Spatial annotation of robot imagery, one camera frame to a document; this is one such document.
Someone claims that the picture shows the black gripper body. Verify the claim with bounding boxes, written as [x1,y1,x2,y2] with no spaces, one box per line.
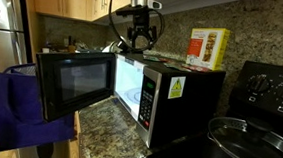
[131,12,152,32]

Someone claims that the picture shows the black microwave oven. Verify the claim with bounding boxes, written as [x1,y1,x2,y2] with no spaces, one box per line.
[110,51,227,154]
[31,47,118,127]

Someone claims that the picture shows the green white sachet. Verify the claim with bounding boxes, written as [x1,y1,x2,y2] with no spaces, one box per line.
[162,61,193,72]
[141,54,164,63]

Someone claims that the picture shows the blue fabric bag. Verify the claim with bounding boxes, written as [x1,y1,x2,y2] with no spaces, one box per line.
[0,61,80,158]

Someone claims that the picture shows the yellow food box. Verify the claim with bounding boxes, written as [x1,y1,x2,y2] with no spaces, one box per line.
[184,25,232,73]

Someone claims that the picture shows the yellow warning sticker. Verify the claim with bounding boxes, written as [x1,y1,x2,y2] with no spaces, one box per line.
[167,75,187,101]

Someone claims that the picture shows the black stove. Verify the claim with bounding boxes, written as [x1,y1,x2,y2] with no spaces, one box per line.
[119,52,283,158]

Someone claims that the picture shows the black cooking pot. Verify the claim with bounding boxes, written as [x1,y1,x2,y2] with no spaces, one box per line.
[203,133,256,158]

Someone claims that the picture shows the black stand knob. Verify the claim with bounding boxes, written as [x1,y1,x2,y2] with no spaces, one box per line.
[35,141,56,158]

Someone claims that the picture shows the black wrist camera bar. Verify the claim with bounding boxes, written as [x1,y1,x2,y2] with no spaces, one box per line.
[115,3,155,20]

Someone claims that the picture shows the wire dish rack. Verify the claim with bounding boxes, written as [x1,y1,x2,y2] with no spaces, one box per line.
[72,41,102,54]

